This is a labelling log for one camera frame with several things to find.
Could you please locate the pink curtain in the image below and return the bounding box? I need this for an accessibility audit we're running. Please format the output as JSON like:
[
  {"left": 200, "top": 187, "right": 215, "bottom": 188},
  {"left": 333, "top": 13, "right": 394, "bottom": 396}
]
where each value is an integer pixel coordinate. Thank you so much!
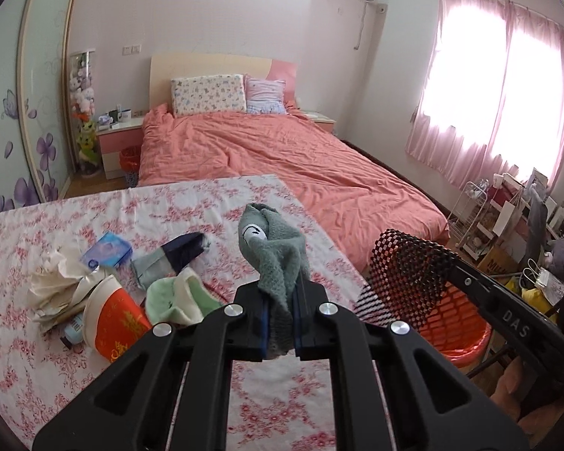
[{"left": 404, "top": 0, "right": 564, "bottom": 189}]

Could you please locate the yellow bag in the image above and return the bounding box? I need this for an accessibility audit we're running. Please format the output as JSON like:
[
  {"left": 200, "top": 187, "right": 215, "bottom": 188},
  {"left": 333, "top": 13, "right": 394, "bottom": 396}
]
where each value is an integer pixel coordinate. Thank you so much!
[{"left": 505, "top": 277, "right": 559, "bottom": 321}]

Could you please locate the navy and grey sock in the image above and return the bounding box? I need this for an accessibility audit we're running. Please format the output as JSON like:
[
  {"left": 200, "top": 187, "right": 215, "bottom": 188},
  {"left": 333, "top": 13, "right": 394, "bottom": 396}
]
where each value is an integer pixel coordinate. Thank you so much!
[{"left": 132, "top": 232, "right": 206, "bottom": 289}]

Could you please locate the pink striped pillow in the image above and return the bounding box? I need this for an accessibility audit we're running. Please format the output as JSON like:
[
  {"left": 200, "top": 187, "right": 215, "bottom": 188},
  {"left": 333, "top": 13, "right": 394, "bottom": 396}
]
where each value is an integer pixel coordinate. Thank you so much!
[{"left": 244, "top": 75, "right": 287, "bottom": 116}]

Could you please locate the blue tissue packet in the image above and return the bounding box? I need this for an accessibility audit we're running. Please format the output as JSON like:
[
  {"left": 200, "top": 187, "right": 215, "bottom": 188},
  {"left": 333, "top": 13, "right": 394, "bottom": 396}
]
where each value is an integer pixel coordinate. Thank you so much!
[{"left": 81, "top": 232, "right": 133, "bottom": 269}]

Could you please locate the bed with coral duvet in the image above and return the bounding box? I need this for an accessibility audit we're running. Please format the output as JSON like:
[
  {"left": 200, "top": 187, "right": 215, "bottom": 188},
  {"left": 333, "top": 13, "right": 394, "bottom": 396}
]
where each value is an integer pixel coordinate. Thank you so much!
[{"left": 138, "top": 103, "right": 449, "bottom": 264}]

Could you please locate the plush toy display column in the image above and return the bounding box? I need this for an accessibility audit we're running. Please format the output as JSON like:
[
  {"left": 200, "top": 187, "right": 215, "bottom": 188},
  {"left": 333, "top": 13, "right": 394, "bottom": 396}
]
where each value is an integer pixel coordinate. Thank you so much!
[{"left": 67, "top": 51, "right": 99, "bottom": 178}]

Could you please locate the cardboard box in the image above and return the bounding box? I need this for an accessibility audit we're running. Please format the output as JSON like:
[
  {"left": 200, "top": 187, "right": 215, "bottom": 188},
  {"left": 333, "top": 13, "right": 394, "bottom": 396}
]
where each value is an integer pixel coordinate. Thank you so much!
[{"left": 477, "top": 242, "right": 522, "bottom": 275}]

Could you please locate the white wire rack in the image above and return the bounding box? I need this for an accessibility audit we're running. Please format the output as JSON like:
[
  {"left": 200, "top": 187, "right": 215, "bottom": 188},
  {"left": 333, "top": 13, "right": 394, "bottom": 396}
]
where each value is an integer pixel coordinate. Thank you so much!
[{"left": 446, "top": 181, "right": 492, "bottom": 251}]

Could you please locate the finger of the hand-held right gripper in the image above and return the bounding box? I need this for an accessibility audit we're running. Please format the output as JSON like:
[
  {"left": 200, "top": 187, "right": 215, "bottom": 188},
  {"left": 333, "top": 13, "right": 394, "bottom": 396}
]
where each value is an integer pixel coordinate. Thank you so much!
[{"left": 449, "top": 253, "right": 505, "bottom": 315}]

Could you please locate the pink floral tablecloth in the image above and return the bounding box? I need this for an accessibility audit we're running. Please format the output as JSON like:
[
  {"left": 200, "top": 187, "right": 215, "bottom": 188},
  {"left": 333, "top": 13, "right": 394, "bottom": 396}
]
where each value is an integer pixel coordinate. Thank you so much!
[{"left": 0, "top": 175, "right": 381, "bottom": 451}]

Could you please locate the green and cream sock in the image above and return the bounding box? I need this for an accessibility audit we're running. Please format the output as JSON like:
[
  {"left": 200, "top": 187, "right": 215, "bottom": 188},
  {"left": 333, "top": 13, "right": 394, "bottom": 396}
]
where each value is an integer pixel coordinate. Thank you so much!
[{"left": 145, "top": 268, "right": 223, "bottom": 327}]

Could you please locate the wardrobe with purple flowers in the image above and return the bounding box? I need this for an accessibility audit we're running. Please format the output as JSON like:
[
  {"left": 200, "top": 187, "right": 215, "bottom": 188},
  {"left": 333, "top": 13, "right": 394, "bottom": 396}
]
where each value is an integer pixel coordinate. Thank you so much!
[{"left": 0, "top": 0, "right": 86, "bottom": 217}]

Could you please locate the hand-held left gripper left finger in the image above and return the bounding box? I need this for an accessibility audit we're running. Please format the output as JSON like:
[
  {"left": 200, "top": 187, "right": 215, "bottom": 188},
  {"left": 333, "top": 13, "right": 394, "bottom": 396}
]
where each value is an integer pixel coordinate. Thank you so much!
[{"left": 32, "top": 284, "right": 270, "bottom": 451}]

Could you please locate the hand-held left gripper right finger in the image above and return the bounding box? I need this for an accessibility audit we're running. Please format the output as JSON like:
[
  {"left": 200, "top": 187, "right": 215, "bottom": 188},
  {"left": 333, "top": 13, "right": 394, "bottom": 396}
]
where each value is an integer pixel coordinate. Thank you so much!
[{"left": 294, "top": 279, "right": 529, "bottom": 451}]

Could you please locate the mesh wastebasket with orange liner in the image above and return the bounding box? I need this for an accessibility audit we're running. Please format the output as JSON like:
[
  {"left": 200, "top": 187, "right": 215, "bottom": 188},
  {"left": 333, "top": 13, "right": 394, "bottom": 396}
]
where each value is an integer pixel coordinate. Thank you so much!
[{"left": 355, "top": 229, "right": 492, "bottom": 369}]

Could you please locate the person's right hand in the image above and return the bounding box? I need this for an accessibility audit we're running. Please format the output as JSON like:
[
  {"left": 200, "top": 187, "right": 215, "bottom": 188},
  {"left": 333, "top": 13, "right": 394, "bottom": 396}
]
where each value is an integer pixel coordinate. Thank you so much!
[{"left": 491, "top": 354, "right": 546, "bottom": 414}]

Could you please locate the white paper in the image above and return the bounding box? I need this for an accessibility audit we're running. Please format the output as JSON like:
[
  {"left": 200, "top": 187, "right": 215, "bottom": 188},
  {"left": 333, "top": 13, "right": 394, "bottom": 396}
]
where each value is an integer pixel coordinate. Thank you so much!
[{"left": 28, "top": 239, "right": 104, "bottom": 334}]

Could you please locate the red and white paper cup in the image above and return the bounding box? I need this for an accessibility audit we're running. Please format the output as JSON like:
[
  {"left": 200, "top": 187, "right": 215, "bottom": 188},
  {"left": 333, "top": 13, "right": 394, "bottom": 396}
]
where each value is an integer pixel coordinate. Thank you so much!
[{"left": 83, "top": 276, "right": 153, "bottom": 363}]

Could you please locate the grey fuzzy sock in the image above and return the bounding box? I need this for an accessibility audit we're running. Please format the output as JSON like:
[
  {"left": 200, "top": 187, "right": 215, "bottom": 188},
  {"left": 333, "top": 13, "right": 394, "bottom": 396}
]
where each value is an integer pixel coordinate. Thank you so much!
[{"left": 237, "top": 203, "right": 311, "bottom": 360}]

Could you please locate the air conditioner pipe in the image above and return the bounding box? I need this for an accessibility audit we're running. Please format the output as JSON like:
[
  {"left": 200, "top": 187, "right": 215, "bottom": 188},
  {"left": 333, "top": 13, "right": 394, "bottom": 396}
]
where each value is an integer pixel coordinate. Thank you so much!
[{"left": 355, "top": 0, "right": 370, "bottom": 50}]

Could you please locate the pink and white nightstand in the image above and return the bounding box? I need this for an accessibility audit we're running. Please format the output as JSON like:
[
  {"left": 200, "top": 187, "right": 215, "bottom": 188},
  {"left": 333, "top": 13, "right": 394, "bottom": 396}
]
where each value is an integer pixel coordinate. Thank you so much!
[
  {"left": 96, "top": 115, "right": 146, "bottom": 180},
  {"left": 301, "top": 110, "right": 337, "bottom": 135}
]

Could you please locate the light blue cream tube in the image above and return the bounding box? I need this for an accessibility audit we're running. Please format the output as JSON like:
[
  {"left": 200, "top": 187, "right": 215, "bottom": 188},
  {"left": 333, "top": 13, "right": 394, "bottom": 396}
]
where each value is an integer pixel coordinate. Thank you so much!
[{"left": 60, "top": 312, "right": 86, "bottom": 349}]

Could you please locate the small red mesh basket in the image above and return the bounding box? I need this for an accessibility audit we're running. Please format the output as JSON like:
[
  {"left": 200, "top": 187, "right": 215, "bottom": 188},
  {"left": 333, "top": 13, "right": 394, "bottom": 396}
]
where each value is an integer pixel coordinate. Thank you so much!
[{"left": 119, "top": 145, "right": 143, "bottom": 186}]

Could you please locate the floral print pillow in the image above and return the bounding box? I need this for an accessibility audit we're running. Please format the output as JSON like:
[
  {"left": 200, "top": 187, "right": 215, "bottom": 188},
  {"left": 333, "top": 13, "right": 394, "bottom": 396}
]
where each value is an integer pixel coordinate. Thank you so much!
[{"left": 170, "top": 74, "right": 247, "bottom": 117}]

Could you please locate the cream and pink headboard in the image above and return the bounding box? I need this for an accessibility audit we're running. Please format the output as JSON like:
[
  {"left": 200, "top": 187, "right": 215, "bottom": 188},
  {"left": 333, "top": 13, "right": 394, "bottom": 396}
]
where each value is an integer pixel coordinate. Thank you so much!
[{"left": 149, "top": 53, "right": 298, "bottom": 114}]

